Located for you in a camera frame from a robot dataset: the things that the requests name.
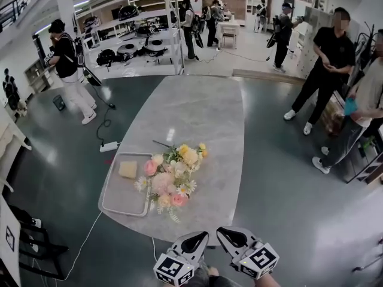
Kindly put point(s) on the low white glass-door cabinet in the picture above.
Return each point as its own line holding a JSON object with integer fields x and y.
{"x": 37, "y": 73}

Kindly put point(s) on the white desk dark frame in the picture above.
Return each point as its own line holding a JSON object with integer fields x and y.
{"x": 371, "y": 169}

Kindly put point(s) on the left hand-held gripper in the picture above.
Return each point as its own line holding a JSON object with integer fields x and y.
{"x": 173, "y": 269}

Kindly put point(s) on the small white table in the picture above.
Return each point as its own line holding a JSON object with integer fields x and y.
{"x": 229, "y": 25}

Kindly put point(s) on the white chair grey seat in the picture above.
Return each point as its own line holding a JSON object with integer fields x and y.
{"x": 229, "y": 39}

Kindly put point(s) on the white rectangular tray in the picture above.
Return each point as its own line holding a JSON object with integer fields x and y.
{"x": 122, "y": 196}

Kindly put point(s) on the tall white open cabinet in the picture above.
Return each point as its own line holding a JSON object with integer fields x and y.
{"x": 254, "y": 7}

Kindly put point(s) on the black balcony railing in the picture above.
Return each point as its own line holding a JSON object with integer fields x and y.
{"x": 15, "y": 4}

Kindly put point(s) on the white locker cabinet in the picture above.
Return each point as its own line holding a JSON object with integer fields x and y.
{"x": 311, "y": 16}

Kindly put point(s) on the black wastebasket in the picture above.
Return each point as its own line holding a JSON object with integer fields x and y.
{"x": 59, "y": 103}

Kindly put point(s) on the yellow sponge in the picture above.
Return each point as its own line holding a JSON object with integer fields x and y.
{"x": 128, "y": 169}

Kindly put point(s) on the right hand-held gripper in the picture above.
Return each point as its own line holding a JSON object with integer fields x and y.
{"x": 258, "y": 260}

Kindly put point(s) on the grey marble table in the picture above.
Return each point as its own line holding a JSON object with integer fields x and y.
{"x": 194, "y": 106}

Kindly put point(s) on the white power strip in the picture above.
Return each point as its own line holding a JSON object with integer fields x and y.
{"x": 108, "y": 146}

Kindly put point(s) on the white shelving rack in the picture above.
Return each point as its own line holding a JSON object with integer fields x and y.
{"x": 178, "y": 46}

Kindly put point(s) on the black coat rack with clothes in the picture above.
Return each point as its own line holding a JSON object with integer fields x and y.
{"x": 366, "y": 46}

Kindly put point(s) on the white side table black frame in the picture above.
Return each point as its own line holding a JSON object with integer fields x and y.
{"x": 9, "y": 217}

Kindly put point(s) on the group of black round machines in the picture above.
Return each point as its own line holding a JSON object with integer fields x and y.
{"x": 128, "y": 10}

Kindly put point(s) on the bunch of pink artificial flowers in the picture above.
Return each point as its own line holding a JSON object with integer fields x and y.
{"x": 163, "y": 181}

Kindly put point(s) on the white dressing table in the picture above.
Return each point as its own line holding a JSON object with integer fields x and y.
{"x": 9, "y": 142}

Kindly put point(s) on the person's right forearm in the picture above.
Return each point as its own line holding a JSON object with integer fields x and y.
{"x": 269, "y": 280}

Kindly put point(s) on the person's camouflage trouser leg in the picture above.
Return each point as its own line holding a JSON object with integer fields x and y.
{"x": 206, "y": 280}

